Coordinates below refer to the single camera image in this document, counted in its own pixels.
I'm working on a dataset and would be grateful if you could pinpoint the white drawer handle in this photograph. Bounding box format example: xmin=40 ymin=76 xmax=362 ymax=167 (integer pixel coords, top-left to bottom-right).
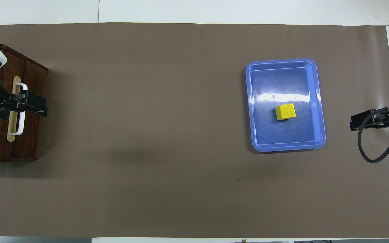
xmin=10 ymin=82 xmax=28 ymax=136

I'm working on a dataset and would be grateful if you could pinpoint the wooden drawer with light interior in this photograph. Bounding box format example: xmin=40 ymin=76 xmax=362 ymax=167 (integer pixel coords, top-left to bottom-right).
xmin=0 ymin=51 xmax=28 ymax=160

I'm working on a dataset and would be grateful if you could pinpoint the yellow cube block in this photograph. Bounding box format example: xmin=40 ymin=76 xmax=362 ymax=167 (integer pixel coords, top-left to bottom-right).
xmin=275 ymin=103 xmax=296 ymax=121

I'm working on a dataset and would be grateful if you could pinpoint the dark wooden drawer cabinet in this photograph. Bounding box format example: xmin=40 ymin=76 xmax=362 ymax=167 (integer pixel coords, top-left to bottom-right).
xmin=0 ymin=44 xmax=49 ymax=163

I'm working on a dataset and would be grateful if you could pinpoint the blue plastic tray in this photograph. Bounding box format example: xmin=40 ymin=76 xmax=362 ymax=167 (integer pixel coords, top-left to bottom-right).
xmin=245 ymin=58 xmax=327 ymax=153

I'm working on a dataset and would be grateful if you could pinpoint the brown table mat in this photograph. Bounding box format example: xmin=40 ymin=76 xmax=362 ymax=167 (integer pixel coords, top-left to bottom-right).
xmin=0 ymin=22 xmax=389 ymax=238

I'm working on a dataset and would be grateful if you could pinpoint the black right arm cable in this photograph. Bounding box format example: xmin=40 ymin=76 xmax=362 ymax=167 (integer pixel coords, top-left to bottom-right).
xmin=357 ymin=107 xmax=389 ymax=164

